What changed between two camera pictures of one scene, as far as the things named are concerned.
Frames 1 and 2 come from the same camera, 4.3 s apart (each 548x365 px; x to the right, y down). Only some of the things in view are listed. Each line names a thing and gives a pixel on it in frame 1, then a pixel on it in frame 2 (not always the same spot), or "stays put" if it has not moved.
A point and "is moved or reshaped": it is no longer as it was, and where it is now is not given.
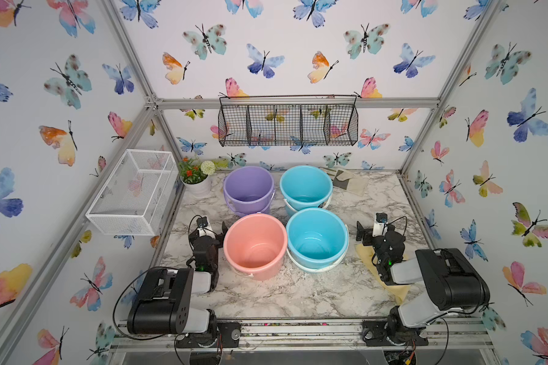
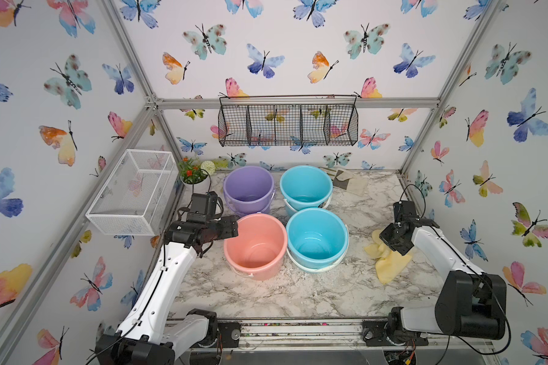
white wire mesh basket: [132, 200] stays put
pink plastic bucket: [255, 245] stays put
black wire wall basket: [288, 120] stays put
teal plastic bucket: [305, 186] stays put
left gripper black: [193, 240] -> [231, 226]
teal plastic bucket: [317, 239] stays put
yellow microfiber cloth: [367, 252] is moved or reshaped
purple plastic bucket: [248, 190] stays put
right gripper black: [361, 232] -> [384, 236]
